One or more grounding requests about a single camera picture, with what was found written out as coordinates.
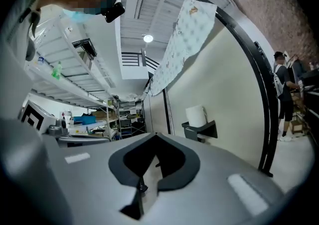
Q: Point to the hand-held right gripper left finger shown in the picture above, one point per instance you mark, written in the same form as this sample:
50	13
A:
94	181

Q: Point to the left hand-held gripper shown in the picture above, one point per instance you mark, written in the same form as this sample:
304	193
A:
35	117

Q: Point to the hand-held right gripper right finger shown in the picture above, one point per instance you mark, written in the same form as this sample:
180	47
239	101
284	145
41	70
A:
211	194

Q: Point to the white paper roll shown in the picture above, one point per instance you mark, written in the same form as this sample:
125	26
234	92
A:
195	115

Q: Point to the black YWEEL tray stand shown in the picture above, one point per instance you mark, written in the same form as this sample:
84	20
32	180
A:
199	130

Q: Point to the blue plastic bin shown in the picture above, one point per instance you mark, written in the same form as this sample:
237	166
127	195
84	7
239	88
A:
84	119

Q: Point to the metal storage rack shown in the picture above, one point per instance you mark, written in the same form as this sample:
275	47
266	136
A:
124	117

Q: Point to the white metal shelf rack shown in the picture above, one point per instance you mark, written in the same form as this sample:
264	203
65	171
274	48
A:
74	69

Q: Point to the green plastic bottle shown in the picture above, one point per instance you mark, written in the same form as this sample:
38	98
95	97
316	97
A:
56	71

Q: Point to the black vertical panel strip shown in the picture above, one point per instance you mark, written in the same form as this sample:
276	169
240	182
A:
169	109

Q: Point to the black stair railing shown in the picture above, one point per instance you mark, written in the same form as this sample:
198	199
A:
132	59

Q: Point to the round ceiling light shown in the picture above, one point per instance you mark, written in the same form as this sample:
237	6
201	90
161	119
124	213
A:
148	38

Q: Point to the person's grey shirt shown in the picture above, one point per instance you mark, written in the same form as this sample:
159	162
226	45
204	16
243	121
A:
12	32

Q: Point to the black cabinet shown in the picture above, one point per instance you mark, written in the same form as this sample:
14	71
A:
310	99

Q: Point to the cartoon patterned cloth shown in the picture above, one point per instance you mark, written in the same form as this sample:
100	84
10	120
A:
184	44

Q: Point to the black panel end frame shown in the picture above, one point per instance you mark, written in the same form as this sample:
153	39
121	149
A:
261	82

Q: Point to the black head camera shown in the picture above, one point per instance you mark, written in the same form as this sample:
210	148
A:
114	12

